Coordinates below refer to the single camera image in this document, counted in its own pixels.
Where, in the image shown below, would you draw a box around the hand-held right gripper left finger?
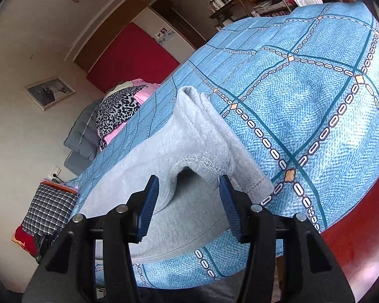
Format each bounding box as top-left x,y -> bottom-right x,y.
21,174 -> 160,303

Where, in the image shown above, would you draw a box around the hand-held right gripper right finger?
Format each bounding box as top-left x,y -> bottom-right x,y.
219,175 -> 356,303

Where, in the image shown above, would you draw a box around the grey sweatshirt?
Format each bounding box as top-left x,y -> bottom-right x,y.
70,86 -> 275,263

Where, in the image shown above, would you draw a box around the grey quilted headboard cushion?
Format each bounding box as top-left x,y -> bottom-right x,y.
64,99 -> 105,174

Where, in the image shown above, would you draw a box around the leopard print cloth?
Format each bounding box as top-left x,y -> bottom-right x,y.
96,86 -> 146,150

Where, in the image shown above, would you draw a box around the checked cloth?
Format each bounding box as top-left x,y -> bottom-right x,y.
21,183 -> 79,237

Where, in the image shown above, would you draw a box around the pink pillow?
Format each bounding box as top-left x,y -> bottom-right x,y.
98,79 -> 160,146

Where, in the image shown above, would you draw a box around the cream pillow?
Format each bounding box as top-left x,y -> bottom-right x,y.
106,82 -> 133,97

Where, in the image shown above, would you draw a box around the red cloth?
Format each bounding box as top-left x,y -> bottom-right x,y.
12,225 -> 40,256

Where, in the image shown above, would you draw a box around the brown wooden door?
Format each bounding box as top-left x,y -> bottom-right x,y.
150,0 -> 206,49

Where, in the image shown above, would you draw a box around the wooden desk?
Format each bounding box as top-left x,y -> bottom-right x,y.
208,2 -> 250,31

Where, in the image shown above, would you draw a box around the blue chain-patterned bedspread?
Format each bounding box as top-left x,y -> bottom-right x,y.
63,0 -> 379,291

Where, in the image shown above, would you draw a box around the red wall panel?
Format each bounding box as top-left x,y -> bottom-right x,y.
87,22 -> 180,93

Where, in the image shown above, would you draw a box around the framed wall photo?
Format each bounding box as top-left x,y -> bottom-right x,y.
23,76 -> 76,112

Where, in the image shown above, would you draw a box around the wall stickers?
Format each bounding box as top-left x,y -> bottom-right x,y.
155,28 -> 177,44

